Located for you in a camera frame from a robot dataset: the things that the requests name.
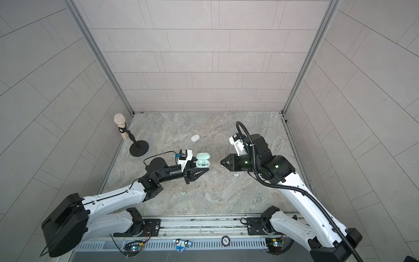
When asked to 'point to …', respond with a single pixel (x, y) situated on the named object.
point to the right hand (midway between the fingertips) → (222, 164)
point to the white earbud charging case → (195, 138)
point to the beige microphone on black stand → (140, 148)
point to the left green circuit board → (132, 248)
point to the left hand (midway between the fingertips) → (208, 168)
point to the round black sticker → (226, 240)
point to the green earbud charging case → (202, 160)
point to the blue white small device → (180, 245)
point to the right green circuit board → (275, 245)
